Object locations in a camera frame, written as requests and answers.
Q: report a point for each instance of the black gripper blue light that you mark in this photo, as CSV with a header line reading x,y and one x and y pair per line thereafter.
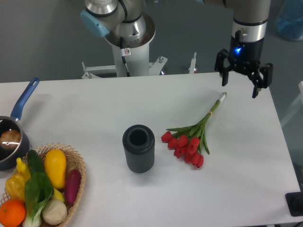
x,y
244,58

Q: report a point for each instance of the red tulip bouquet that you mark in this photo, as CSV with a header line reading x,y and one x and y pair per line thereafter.
x,y
188,142

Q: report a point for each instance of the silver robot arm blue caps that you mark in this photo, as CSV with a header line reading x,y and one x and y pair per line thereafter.
x,y
249,16

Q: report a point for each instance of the blue translucent container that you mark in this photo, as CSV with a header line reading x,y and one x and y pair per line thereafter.
x,y
289,22

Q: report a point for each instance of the dark grey ribbed vase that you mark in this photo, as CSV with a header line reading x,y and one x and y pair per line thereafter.
x,y
139,146

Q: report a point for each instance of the black device at table edge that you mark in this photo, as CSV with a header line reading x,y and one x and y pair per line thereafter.
x,y
295,203

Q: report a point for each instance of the purple eggplant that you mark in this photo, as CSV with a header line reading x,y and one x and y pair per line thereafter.
x,y
72,186

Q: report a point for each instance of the yellow squash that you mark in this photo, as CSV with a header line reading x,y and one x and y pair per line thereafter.
x,y
55,168

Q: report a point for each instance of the dark green cucumber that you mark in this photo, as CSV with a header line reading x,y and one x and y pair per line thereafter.
x,y
34,162

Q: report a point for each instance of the green bok choy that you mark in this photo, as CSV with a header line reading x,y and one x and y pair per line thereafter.
x,y
38,191

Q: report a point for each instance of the bread roll in pan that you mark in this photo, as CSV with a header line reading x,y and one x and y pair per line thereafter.
x,y
10,139

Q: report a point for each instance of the yellow bell pepper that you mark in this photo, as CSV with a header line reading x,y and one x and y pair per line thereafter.
x,y
15,187

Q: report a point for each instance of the orange fruit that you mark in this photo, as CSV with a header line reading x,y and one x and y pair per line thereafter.
x,y
12,213

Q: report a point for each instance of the white frame at right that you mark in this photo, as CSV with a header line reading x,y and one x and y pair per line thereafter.
x,y
294,107

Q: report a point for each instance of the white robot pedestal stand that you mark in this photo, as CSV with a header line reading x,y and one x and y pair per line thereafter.
x,y
130,44

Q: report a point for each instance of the blue handled saucepan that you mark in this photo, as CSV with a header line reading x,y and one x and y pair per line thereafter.
x,y
8,156

